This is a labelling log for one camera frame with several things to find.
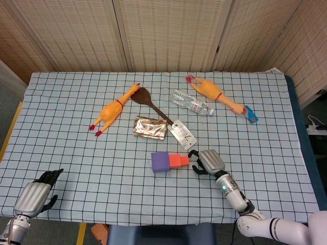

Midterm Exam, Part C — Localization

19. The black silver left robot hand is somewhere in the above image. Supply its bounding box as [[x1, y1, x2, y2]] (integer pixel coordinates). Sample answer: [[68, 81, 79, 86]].
[[13, 168, 64, 219]]

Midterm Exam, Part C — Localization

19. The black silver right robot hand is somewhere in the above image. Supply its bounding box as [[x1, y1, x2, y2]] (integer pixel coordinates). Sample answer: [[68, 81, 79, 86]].
[[188, 149, 226, 178]]

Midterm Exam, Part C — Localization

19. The large orange foam block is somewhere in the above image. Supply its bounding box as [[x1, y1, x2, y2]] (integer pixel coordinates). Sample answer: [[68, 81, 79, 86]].
[[168, 153, 183, 169]]

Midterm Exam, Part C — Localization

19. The white spatula tag card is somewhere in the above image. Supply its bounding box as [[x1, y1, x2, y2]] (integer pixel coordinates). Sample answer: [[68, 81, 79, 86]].
[[167, 120, 198, 151]]

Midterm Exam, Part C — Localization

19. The large purple foam block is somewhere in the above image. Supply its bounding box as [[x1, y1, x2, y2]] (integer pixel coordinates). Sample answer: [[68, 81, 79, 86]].
[[151, 151, 171, 174]]

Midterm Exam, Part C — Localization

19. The silver foil snack packet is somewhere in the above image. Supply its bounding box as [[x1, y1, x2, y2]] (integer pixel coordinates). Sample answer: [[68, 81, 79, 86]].
[[132, 115, 170, 141]]

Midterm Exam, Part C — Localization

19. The dark wooden spatula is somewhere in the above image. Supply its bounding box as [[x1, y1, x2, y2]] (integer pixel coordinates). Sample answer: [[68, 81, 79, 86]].
[[130, 87, 175, 126]]

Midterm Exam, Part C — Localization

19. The blue snack packet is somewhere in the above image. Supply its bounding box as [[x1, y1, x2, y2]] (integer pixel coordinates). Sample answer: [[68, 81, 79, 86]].
[[241, 105, 259, 125]]

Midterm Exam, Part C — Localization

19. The blue checkered tablecloth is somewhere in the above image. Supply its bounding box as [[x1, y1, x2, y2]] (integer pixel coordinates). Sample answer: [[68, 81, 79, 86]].
[[0, 66, 322, 227]]

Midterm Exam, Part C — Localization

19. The clear plastic water bottle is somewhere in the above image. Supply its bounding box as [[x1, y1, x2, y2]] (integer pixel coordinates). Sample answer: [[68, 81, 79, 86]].
[[170, 89, 215, 116]]

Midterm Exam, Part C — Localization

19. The yellow rubber chicken toy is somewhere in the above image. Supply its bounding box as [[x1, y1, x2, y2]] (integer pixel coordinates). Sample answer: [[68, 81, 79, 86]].
[[88, 83, 141, 137], [185, 75, 248, 117]]

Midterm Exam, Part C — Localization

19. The orange block on floor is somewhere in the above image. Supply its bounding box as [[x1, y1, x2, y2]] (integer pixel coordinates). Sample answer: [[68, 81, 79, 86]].
[[90, 223, 109, 239]]

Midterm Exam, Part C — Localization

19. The dark blue chair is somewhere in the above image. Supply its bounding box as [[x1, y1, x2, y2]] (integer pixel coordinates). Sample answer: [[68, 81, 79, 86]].
[[106, 222, 216, 245]]

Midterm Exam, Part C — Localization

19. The blue padded table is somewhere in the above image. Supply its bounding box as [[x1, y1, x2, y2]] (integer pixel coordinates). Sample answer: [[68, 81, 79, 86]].
[[284, 75, 320, 212]]

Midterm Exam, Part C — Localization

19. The black box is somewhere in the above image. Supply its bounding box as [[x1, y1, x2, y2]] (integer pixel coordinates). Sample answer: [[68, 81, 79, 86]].
[[308, 134, 327, 160]]

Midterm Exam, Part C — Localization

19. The white power strip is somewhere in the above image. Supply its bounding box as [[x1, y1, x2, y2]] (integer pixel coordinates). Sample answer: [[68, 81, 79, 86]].
[[306, 124, 327, 135]]

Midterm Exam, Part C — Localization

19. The beige woven folding screen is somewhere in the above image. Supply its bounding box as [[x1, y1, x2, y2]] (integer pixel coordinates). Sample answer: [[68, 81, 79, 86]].
[[0, 0, 327, 109]]

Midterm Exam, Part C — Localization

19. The white power cable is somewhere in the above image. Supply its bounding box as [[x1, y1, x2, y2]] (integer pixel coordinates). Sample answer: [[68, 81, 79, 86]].
[[308, 114, 323, 127]]

